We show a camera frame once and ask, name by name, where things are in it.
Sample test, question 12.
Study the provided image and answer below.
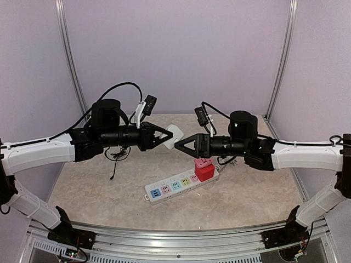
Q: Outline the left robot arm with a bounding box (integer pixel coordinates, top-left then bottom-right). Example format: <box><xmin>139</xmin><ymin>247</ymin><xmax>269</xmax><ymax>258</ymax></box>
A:
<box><xmin>1</xmin><ymin>99</ymin><xmax>173</xmax><ymax>244</ymax></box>

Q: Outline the red cube socket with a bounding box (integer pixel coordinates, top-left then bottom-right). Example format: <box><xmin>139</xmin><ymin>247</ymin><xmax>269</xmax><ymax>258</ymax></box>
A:
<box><xmin>194</xmin><ymin>164</ymin><xmax>215</xmax><ymax>182</ymax></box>

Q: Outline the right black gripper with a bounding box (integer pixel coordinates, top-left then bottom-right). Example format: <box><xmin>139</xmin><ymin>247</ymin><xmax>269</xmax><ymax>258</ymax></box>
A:
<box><xmin>174</xmin><ymin>133</ymin><xmax>248</xmax><ymax>158</ymax></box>

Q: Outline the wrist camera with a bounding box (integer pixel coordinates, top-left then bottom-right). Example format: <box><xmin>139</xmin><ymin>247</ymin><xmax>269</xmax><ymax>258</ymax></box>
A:
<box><xmin>194</xmin><ymin>106</ymin><xmax>217</xmax><ymax>136</ymax></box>
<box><xmin>134</xmin><ymin>95</ymin><xmax>157</xmax><ymax>128</ymax></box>

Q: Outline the white power strip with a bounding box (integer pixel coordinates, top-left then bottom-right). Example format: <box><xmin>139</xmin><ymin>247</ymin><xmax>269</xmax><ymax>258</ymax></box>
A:
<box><xmin>144</xmin><ymin>168</ymin><xmax>219</xmax><ymax>204</ymax></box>

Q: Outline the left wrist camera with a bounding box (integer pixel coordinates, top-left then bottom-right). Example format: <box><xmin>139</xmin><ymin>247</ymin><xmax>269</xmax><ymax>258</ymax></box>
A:
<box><xmin>134</xmin><ymin>95</ymin><xmax>157</xmax><ymax>128</ymax></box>

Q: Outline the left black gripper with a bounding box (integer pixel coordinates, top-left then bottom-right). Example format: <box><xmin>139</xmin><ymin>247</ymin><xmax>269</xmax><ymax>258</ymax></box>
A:
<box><xmin>100</xmin><ymin>121</ymin><xmax>173</xmax><ymax>151</ymax></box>

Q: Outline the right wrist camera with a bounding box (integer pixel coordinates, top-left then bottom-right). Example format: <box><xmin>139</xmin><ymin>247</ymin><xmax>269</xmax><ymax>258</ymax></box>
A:
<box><xmin>194</xmin><ymin>106</ymin><xmax>217</xmax><ymax>136</ymax></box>

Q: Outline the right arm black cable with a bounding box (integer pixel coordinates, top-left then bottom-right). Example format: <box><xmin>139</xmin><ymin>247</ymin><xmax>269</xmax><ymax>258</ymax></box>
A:
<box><xmin>201</xmin><ymin>101</ymin><xmax>343</xmax><ymax>147</ymax></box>

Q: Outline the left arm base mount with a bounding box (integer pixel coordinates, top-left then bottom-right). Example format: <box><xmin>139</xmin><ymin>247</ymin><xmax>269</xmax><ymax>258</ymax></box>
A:
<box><xmin>47</xmin><ymin>206</ymin><xmax>96</xmax><ymax>250</ymax></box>

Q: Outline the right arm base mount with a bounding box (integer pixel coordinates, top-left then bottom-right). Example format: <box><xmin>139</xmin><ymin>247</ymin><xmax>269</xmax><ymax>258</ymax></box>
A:
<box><xmin>261</xmin><ymin>205</ymin><xmax>309</xmax><ymax>249</ymax></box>

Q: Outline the right aluminium frame post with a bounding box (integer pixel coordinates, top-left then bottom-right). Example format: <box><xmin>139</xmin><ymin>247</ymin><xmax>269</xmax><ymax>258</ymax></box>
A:
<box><xmin>264</xmin><ymin>0</ymin><xmax>298</xmax><ymax>122</ymax></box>

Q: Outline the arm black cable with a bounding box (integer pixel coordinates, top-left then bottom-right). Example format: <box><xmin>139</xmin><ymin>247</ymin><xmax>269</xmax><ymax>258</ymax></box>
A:
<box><xmin>201</xmin><ymin>101</ymin><xmax>343</xmax><ymax>147</ymax></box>
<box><xmin>46</xmin><ymin>81</ymin><xmax>145</xmax><ymax>143</ymax></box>

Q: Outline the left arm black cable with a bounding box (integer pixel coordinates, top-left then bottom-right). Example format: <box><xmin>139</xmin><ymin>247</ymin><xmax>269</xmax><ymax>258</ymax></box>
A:
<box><xmin>46</xmin><ymin>81</ymin><xmax>145</xmax><ymax>143</ymax></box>

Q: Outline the pink square adapter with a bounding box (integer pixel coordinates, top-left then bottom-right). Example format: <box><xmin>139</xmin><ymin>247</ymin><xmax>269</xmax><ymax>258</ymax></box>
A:
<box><xmin>194</xmin><ymin>158</ymin><xmax>213</xmax><ymax>169</ymax></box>

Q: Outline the aluminium frame post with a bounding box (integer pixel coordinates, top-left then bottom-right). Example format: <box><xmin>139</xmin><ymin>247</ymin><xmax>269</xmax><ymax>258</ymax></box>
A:
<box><xmin>55</xmin><ymin>0</ymin><xmax>88</xmax><ymax>114</ymax></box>
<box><xmin>264</xmin><ymin>0</ymin><xmax>298</xmax><ymax>122</ymax></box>

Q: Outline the left aluminium frame post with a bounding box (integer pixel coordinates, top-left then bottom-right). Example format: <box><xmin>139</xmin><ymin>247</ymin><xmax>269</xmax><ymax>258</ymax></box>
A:
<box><xmin>55</xmin><ymin>0</ymin><xmax>88</xmax><ymax>114</ymax></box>

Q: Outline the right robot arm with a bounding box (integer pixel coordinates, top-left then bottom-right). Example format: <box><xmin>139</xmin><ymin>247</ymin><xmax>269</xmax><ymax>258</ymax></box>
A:
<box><xmin>174</xmin><ymin>111</ymin><xmax>350</xmax><ymax>243</ymax></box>

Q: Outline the aluminium front rail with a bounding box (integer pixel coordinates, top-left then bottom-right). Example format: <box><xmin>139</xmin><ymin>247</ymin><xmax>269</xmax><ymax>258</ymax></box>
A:
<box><xmin>15</xmin><ymin>218</ymin><xmax>341</xmax><ymax>262</ymax></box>

